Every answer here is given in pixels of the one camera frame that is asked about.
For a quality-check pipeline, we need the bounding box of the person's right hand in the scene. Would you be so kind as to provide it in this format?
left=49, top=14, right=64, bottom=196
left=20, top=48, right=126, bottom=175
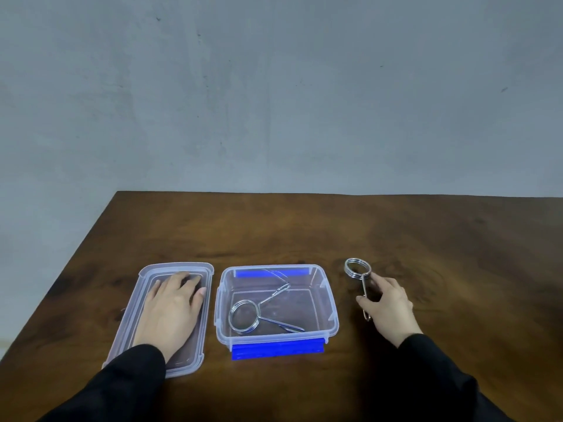
left=355, top=274, right=423, bottom=348

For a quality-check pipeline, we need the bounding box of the person's left hand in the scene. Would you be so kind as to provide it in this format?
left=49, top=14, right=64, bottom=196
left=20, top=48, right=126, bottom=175
left=133, top=272, right=207, bottom=363

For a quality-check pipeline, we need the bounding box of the metal spring clip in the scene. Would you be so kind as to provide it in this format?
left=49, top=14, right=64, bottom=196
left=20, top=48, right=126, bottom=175
left=228, top=282, right=306, bottom=336
left=343, top=258, right=374, bottom=323

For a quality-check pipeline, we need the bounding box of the person's left forearm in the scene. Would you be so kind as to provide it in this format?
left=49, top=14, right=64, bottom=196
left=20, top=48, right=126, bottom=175
left=40, top=344, right=167, bottom=422

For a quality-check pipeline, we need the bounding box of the person's right forearm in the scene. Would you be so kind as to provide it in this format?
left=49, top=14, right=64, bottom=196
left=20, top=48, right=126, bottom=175
left=398, top=333, right=516, bottom=422

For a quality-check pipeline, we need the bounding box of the clear plastic container lid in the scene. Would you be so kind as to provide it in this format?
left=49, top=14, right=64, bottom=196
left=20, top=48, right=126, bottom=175
left=101, top=262, right=215, bottom=379

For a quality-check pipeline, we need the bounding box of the clear container with blue latches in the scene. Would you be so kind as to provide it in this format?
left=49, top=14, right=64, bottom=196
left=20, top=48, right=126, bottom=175
left=214, top=264, right=340, bottom=362

